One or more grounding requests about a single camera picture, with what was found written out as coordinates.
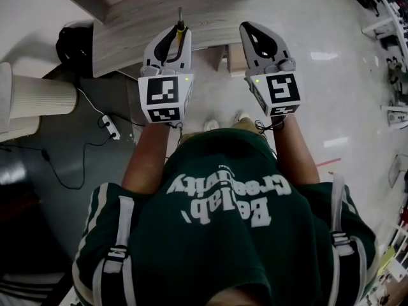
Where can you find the person's left forearm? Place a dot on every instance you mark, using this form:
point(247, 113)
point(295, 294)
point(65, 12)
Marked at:
point(148, 158)

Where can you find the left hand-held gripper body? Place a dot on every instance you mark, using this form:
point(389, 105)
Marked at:
point(162, 91)

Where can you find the red floor tape strip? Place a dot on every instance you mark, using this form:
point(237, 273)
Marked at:
point(328, 162)

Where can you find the person's right white shoe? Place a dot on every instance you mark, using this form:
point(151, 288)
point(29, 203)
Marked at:
point(242, 116)

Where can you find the khaki shorts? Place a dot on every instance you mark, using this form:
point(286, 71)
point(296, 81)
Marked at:
point(243, 127)

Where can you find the person's white shoe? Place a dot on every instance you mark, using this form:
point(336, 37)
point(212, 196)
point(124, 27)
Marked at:
point(211, 125)
point(242, 116)

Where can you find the large white ribbed cylinder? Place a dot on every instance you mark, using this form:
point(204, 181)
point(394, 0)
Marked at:
point(41, 97)

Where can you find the black round bag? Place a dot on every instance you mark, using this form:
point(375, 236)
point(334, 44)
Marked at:
point(73, 46)

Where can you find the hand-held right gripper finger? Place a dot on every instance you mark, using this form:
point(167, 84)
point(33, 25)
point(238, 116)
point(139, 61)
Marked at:
point(282, 48)
point(248, 51)

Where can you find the green printed shirt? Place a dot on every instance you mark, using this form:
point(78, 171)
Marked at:
point(216, 253)

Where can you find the yellow black screwdriver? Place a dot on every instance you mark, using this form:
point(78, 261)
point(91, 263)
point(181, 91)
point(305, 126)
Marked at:
point(181, 28)

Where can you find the white power strip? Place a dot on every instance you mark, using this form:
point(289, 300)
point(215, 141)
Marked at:
point(111, 127)

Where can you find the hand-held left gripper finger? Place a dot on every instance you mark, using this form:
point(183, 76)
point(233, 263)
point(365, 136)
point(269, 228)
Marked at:
point(186, 56)
point(150, 51)

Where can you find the person's right forearm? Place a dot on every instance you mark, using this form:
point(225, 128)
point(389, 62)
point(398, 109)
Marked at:
point(296, 151)

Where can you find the grey wooden desk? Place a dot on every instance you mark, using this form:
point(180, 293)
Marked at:
point(134, 18)

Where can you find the white table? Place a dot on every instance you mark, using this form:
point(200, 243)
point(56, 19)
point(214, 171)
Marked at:
point(384, 18)

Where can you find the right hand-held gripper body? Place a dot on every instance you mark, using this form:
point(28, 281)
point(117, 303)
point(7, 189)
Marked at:
point(282, 91)

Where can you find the small white ribbed cylinder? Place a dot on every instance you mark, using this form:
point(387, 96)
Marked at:
point(19, 129)

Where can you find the person's left white shoe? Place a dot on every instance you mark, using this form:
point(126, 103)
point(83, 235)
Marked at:
point(211, 125)

